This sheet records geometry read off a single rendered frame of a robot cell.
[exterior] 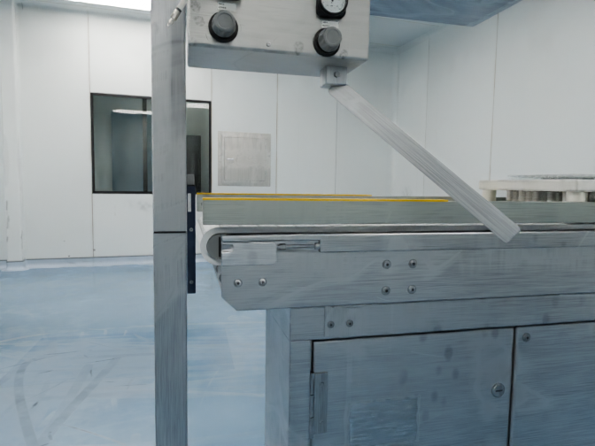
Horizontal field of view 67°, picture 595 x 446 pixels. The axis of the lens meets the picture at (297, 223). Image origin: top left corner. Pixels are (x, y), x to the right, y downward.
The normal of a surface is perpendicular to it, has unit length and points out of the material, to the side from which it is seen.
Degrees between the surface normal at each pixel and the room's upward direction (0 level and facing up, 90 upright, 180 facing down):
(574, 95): 90
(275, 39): 90
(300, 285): 90
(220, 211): 90
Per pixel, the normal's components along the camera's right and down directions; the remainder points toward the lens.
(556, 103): -0.95, 0.01
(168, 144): 0.24, 0.09
